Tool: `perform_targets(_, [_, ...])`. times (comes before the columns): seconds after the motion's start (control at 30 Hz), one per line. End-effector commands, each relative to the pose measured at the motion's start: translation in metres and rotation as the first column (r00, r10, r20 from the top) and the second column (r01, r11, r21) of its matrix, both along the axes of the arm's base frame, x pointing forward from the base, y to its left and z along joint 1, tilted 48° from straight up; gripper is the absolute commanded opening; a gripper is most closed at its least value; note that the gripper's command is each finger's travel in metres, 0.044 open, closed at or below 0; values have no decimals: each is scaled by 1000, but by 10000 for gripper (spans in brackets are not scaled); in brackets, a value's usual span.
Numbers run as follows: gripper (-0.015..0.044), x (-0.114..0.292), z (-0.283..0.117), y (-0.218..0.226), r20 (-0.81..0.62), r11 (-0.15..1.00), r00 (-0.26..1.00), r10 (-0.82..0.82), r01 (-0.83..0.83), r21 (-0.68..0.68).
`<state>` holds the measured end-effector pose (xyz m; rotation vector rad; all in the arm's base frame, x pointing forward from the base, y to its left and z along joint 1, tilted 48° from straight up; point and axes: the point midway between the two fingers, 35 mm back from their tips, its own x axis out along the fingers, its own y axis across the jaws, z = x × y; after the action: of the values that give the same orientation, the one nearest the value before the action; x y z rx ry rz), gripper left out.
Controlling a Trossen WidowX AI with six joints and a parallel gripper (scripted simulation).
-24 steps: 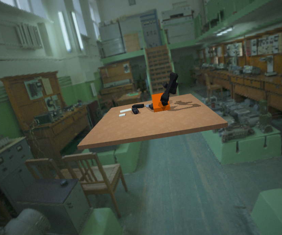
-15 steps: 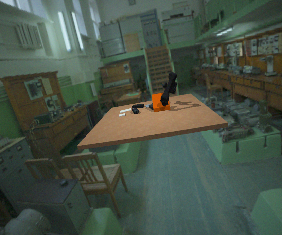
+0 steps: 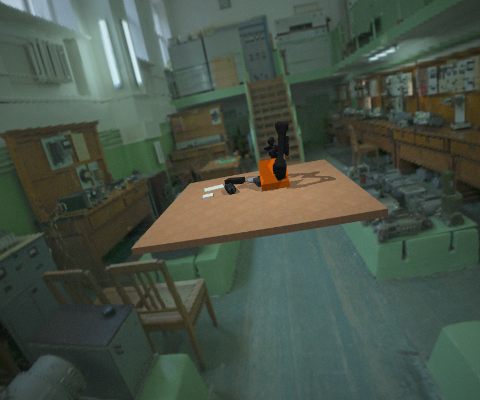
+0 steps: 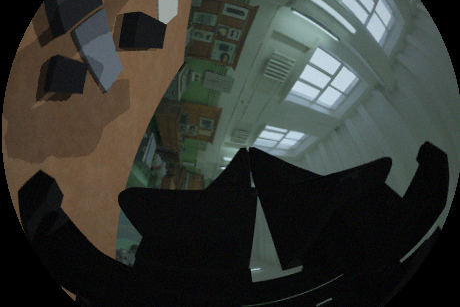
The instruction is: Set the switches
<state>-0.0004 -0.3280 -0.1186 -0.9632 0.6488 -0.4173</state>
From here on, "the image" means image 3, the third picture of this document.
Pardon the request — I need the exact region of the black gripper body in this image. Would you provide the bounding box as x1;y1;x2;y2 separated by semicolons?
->
268;136;278;149

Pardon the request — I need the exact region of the dark grey controller unit with white label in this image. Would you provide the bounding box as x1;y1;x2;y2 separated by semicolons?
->
224;183;236;194

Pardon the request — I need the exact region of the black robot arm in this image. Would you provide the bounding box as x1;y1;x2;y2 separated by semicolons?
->
268;121;289;181

